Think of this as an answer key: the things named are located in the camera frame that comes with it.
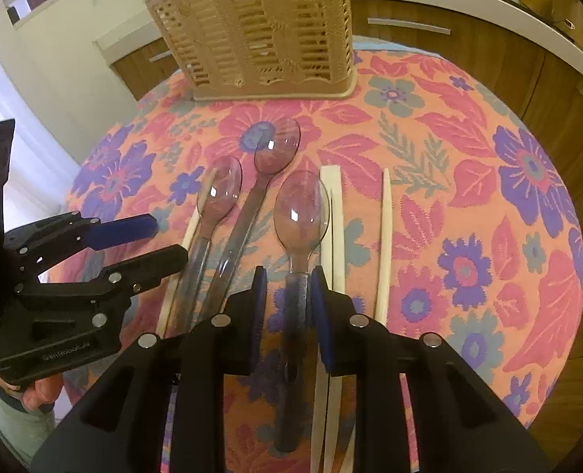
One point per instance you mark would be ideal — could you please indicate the floral tablecloth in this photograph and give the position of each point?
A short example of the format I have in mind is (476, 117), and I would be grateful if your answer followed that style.
(448, 215)

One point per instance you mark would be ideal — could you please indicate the pale joined chopstick pair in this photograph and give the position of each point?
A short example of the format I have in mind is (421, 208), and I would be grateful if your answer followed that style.
(328, 392)

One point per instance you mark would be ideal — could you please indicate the clear plastic spoon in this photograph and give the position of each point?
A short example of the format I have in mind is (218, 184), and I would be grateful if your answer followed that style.
(219, 193)
(274, 153)
(302, 215)

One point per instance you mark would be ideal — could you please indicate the beige plastic utensil basket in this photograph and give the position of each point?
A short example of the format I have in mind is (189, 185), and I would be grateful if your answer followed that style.
(231, 50)

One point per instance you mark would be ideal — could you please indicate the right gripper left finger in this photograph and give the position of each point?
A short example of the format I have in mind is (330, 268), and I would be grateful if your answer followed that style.
(162, 387)

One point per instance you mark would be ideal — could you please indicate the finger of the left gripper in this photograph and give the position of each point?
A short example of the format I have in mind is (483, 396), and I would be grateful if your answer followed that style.
(119, 232)
(141, 273)

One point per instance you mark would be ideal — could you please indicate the wooden chopstick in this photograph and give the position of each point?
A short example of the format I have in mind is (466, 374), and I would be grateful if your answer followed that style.
(167, 303)
(385, 251)

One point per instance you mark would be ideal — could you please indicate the person left hand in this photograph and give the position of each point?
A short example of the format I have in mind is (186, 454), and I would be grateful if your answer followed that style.
(38, 393)

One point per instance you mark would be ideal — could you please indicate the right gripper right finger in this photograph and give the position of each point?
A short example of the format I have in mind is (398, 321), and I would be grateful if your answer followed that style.
(417, 390)

